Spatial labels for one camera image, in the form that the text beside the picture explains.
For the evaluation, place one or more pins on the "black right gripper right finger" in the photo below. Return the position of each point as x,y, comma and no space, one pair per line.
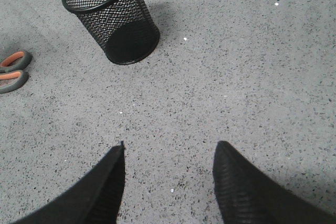
246,195

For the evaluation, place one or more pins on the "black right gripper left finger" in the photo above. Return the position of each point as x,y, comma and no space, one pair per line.
96,198

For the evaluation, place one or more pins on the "grey and orange scissors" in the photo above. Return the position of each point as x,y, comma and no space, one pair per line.
12,68

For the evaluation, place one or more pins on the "black mesh pen bucket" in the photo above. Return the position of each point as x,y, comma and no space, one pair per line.
124,29

